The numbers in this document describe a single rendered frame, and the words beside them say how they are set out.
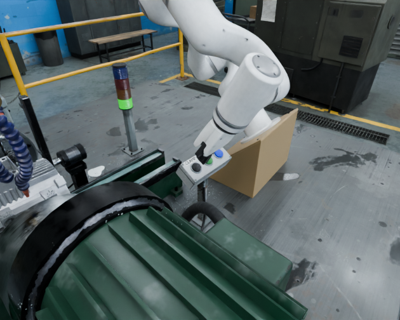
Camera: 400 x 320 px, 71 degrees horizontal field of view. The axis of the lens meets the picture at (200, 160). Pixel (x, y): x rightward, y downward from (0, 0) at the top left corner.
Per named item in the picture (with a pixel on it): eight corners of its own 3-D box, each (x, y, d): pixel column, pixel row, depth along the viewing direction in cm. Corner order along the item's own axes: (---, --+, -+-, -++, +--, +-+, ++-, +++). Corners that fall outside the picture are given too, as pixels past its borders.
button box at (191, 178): (189, 190, 82) (195, 182, 78) (174, 172, 84) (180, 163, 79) (226, 165, 92) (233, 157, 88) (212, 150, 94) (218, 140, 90)
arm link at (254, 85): (238, 93, 66) (209, 101, 61) (268, 46, 56) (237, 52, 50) (260, 119, 64) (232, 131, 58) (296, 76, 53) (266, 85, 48)
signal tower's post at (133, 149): (131, 157, 132) (115, 68, 108) (121, 150, 137) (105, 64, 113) (145, 150, 137) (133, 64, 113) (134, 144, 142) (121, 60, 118)
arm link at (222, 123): (234, 93, 65) (228, 101, 68) (209, 104, 60) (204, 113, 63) (258, 118, 64) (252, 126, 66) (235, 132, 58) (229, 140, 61)
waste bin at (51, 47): (58, 60, 550) (48, 26, 516) (68, 63, 531) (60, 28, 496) (39, 64, 525) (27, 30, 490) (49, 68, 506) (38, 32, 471)
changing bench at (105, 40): (148, 49, 615) (146, 28, 590) (159, 52, 598) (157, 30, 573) (93, 64, 527) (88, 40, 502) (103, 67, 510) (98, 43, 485)
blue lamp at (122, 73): (119, 80, 113) (117, 69, 110) (110, 77, 116) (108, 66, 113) (131, 77, 116) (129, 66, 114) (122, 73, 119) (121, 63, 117)
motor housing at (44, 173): (9, 271, 70) (-26, 218, 59) (-14, 230, 80) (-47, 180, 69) (84, 226, 82) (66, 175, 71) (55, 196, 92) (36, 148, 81)
